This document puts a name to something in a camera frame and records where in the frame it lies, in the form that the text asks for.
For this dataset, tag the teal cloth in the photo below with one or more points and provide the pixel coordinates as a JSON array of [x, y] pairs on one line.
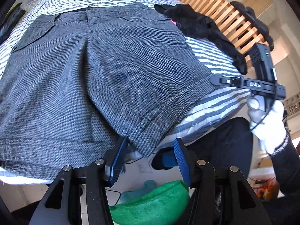
[[138, 191]]

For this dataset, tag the black bundled cloth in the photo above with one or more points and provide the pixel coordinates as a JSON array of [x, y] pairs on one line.
[[253, 18]]

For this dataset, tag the person's right forearm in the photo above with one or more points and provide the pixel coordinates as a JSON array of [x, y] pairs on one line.
[[286, 164]]

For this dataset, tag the black garment pink trim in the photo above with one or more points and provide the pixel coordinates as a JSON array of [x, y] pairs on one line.
[[199, 25]]

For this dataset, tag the grey checked pants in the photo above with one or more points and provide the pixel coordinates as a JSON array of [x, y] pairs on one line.
[[117, 63]]

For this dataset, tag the blue black shoe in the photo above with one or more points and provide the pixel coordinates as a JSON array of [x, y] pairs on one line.
[[161, 161]]

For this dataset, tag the green fluffy cloth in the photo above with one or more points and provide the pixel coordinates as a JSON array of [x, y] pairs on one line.
[[152, 204]]

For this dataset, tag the person's leg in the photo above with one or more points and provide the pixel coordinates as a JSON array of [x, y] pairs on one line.
[[222, 140]]

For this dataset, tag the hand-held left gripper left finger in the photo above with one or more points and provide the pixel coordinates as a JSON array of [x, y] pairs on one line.
[[117, 161]]

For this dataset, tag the folded dark pants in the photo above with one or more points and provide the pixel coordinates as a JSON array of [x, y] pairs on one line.
[[13, 13]]

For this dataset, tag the carved lattice panel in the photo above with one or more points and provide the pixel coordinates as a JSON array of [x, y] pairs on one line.
[[291, 105]]

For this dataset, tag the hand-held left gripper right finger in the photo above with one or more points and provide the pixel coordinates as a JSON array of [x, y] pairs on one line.
[[181, 164]]

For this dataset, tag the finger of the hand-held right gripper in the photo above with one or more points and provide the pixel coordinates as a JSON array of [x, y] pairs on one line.
[[222, 80]]

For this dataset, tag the blue white striped quilt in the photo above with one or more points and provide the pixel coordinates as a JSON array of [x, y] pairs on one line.
[[211, 51]]

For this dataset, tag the person's right hand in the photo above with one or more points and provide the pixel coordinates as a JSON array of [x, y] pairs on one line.
[[274, 126]]

